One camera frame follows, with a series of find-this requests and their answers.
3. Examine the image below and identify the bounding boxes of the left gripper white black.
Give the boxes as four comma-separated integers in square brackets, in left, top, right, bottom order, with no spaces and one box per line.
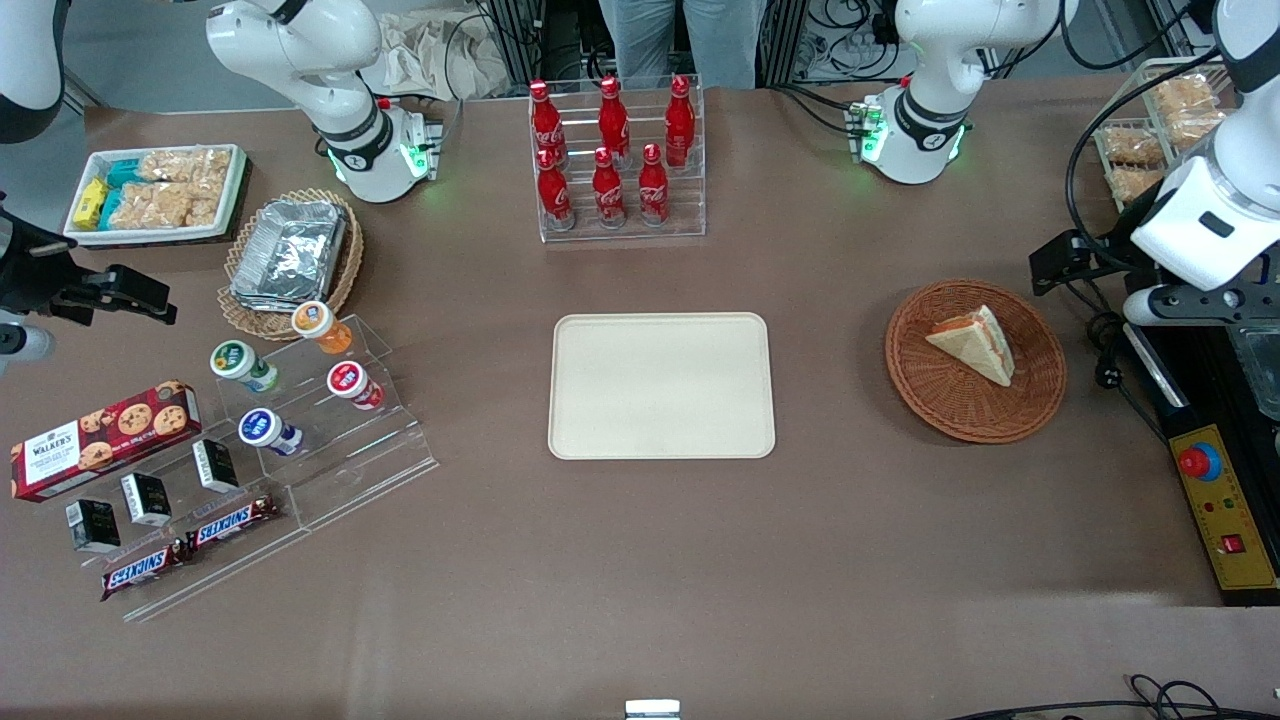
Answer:
[1029,158,1280,329]

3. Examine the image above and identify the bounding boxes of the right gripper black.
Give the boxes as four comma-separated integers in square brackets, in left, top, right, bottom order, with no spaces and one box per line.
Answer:
[0,195,180,331]

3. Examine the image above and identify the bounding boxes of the plastic triangle sandwich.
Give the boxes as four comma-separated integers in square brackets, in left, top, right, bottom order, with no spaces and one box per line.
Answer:
[925,304,1017,388]

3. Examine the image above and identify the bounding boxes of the white rectangular snack tray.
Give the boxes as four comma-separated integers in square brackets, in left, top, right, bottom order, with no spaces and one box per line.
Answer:
[63,143,250,247]

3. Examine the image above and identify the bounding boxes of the brown round wicker basket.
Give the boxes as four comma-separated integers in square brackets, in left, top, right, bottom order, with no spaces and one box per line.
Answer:
[885,278,1068,445]

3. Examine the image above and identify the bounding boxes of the light woven wicker basket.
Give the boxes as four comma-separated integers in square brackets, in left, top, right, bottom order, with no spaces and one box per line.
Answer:
[218,188,365,342]

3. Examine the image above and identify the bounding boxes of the cream plastic serving tray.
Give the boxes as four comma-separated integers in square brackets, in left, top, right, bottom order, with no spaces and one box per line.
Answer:
[548,312,777,461]

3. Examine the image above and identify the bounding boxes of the clear rice cracker bag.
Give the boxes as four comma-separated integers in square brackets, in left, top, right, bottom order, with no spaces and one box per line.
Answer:
[1165,110,1228,151]
[1100,125,1167,167]
[1110,165,1167,203]
[138,148,232,187]
[110,180,223,230]
[1148,75,1219,114]

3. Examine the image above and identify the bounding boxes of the green lid yogurt cup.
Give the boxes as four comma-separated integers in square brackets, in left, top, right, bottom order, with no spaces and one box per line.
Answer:
[210,341,280,394]

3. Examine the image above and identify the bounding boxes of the red Walkers cookie box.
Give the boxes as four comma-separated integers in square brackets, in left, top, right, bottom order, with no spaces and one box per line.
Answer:
[10,380,204,504]

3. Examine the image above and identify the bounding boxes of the aluminium foil container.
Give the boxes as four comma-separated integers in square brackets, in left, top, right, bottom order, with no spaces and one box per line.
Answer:
[230,200,349,310]

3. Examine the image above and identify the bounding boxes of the black countertop machine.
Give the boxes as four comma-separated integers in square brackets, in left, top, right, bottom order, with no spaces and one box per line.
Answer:
[1120,322,1280,607]

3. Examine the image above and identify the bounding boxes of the orange lid yogurt cup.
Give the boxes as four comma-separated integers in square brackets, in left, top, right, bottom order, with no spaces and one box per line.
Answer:
[291,301,354,355]

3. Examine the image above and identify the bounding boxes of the blue lid yogurt cup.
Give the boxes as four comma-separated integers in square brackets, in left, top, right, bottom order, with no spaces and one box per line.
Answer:
[238,408,304,458]

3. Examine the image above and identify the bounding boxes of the small black box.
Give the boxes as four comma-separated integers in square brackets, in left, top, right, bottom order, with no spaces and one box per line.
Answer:
[120,472,174,529]
[65,498,122,555]
[192,438,242,494]

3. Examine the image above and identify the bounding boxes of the red lid yogurt cup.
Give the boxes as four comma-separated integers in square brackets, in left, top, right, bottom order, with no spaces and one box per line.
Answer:
[326,362,385,412]

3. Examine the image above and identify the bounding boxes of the clear plastic container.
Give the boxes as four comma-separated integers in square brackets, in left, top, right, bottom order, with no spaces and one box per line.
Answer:
[1232,325,1280,422]

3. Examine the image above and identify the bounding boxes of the Snickers chocolate bar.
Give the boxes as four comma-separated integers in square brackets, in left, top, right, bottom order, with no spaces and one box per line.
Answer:
[99,540,192,602]
[185,495,282,552]

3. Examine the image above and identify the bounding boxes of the clear acrylic step stand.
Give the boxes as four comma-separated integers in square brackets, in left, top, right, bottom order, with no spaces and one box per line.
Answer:
[215,315,441,532]
[30,435,313,624]

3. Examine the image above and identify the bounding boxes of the yellow emergency stop box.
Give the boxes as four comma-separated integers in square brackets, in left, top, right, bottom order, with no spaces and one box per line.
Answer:
[1169,424,1280,594]

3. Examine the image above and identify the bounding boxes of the crumpled beige cloth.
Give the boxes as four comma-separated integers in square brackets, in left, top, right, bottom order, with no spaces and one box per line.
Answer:
[360,8,513,102]

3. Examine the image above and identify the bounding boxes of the red cola bottle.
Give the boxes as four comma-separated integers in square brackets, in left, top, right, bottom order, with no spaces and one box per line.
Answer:
[598,77,631,161]
[592,147,627,229]
[665,75,697,169]
[638,143,671,227]
[536,148,577,233]
[528,80,569,166]

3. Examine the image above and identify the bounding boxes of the clear acrylic bottle rack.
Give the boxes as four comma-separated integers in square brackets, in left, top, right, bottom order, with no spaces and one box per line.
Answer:
[528,75,707,244]

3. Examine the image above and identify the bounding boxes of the person in grey jeans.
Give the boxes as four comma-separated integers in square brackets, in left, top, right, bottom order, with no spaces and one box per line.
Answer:
[597,0,770,91]

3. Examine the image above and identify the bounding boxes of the black equipment rack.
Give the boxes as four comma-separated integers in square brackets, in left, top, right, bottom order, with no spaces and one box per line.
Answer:
[488,0,603,89]

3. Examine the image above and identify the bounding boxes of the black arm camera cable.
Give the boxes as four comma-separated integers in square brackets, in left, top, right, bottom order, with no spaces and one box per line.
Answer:
[1062,45,1217,263]

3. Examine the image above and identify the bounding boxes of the white wire shelf rack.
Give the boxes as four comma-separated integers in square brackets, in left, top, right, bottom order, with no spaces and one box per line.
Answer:
[1093,55,1233,216]

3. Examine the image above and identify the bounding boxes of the black power cable with plug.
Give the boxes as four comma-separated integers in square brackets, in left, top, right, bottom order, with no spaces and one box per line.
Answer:
[1085,300,1173,443]

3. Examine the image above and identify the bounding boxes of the black looped cable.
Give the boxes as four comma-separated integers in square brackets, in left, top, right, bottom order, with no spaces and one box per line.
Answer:
[945,674,1280,720]

